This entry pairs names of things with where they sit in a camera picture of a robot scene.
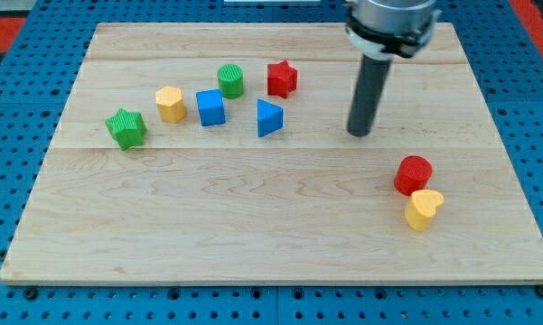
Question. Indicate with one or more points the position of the blue triangle block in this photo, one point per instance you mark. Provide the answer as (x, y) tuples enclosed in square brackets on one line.
[(270, 118)]

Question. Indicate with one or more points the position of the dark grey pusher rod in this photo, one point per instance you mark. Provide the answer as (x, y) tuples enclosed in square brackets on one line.
[(369, 86)]

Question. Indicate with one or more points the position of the green star block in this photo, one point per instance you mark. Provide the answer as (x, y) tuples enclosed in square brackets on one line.
[(127, 128)]

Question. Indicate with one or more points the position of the red star block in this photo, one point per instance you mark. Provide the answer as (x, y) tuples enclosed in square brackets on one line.
[(281, 79)]

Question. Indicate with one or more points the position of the wooden board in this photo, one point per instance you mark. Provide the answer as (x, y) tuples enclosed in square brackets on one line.
[(307, 205)]

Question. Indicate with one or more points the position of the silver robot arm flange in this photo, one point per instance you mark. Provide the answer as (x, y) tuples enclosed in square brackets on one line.
[(384, 28)]

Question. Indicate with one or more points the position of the yellow hexagon block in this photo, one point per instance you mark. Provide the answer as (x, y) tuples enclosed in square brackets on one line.
[(169, 101)]

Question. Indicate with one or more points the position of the green cylinder block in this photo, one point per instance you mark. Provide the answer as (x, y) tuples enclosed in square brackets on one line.
[(230, 79)]

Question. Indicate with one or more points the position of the blue cube block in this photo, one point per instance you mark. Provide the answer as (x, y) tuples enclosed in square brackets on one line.
[(211, 107)]

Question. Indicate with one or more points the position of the yellow heart block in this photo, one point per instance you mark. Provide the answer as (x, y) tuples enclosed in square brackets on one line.
[(422, 207)]

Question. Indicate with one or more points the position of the red cylinder block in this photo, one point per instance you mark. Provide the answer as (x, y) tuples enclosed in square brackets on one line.
[(413, 174)]

